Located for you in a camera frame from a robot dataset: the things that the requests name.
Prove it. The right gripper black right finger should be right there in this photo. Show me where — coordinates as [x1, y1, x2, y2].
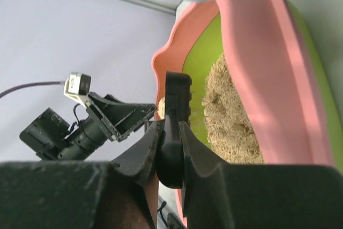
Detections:
[180, 122, 342, 228]

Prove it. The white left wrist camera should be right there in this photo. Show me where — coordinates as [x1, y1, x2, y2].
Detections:
[63, 72, 91, 108]

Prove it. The pink cat litter box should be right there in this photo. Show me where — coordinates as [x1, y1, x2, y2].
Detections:
[151, 0, 343, 227]

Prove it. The beige pellet cat litter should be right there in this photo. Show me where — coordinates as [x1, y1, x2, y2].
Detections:
[202, 55, 264, 164]

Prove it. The black slotted litter scoop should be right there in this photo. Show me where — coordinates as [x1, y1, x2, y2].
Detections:
[156, 71, 192, 189]

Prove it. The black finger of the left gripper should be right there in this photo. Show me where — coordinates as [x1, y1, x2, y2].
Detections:
[86, 92, 156, 142]

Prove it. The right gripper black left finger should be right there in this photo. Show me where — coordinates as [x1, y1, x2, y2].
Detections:
[1, 121, 161, 228]

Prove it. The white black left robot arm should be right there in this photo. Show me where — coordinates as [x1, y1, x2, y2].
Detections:
[19, 92, 156, 160]

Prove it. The beige litter clump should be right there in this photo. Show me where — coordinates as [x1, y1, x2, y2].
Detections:
[158, 97, 165, 120]

